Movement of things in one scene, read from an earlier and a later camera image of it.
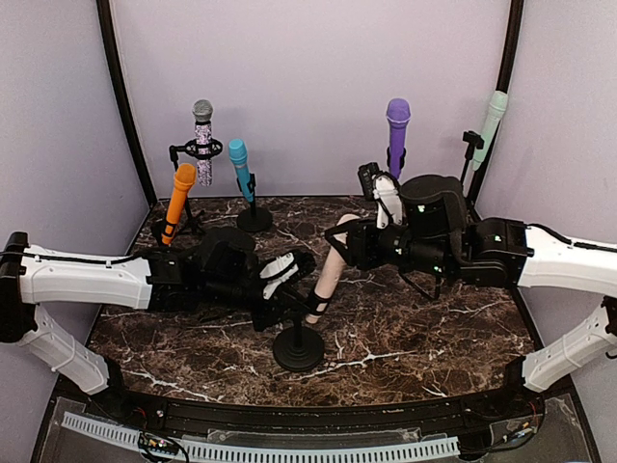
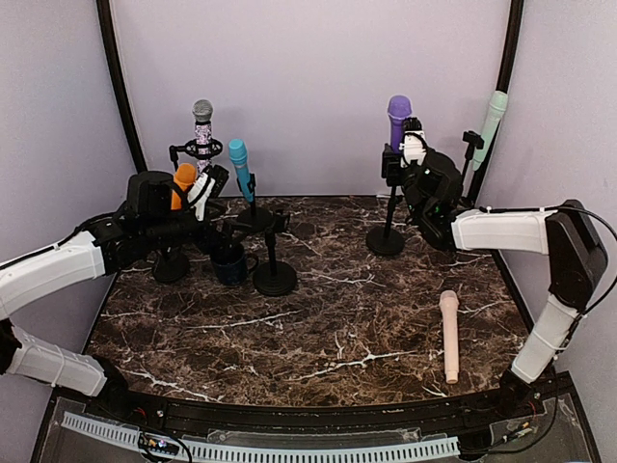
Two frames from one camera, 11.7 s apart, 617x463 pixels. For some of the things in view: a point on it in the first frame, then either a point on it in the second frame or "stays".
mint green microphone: [496, 109] stays
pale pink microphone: [333, 270] → [449, 302]
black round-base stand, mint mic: [472, 140] stays
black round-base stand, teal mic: [253, 219] stays
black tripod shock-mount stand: [201, 151] stays
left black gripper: [273, 313] → [228, 228]
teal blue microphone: [238, 154] stays
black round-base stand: [298, 348] → [275, 279]
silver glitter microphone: [202, 112] stays
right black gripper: [361, 251] → [389, 166]
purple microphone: [397, 114] stays
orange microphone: [184, 176] stays
